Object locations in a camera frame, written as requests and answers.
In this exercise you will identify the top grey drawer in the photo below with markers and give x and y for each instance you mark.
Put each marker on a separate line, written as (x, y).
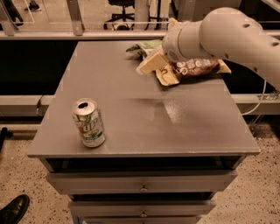
(185, 182)

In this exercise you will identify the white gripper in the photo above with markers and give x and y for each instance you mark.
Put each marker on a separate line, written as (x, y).
(170, 45)

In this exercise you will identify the brown chip bag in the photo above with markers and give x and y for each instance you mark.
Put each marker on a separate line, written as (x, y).
(173, 73)

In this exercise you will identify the metal railing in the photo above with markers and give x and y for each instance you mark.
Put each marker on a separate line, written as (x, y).
(79, 19)

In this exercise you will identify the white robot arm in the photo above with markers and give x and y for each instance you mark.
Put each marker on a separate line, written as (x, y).
(224, 34)

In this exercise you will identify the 7up soda can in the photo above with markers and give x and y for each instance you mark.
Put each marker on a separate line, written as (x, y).
(88, 120)

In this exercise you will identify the green jalapeno chip bag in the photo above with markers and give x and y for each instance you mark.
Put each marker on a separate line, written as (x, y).
(144, 48)

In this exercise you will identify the grey drawer cabinet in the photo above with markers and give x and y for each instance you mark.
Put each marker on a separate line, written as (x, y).
(149, 129)

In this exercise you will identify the black office chair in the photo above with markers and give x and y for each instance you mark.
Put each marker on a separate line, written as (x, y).
(124, 16)

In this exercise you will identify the grey drawer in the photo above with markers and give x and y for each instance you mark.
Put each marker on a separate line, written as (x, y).
(185, 182)
(141, 209)

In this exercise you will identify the middle grey drawer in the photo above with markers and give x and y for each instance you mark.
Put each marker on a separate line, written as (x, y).
(141, 209)

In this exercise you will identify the black leather shoe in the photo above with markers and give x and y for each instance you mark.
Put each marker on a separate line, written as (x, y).
(15, 210)

